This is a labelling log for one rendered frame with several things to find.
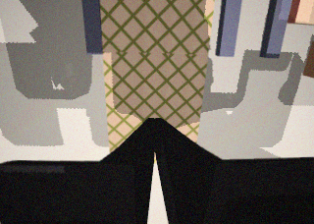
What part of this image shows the small orange cube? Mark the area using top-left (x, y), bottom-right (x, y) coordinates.
top-left (302, 40), bottom-right (314, 78)

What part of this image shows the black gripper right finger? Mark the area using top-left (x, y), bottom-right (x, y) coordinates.
top-left (155, 118), bottom-right (314, 224)

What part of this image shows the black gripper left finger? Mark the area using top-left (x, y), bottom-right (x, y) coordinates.
top-left (0, 118), bottom-right (156, 224)

